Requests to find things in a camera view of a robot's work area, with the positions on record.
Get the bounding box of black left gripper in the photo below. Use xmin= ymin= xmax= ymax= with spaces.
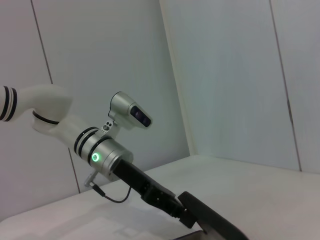
xmin=112 ymin=159 xmax=197 ymax=229

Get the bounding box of black glasses case grey lining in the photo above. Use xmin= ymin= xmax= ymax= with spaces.
xmin=172 ymin=191 xmax=251 ymax=240

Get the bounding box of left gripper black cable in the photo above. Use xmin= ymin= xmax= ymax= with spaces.
xmin=84 ymin=171 xmax=133 ymax=204

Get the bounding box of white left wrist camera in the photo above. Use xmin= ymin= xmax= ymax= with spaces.
xmin=107 ymin=91 xmax=153 ymax=131

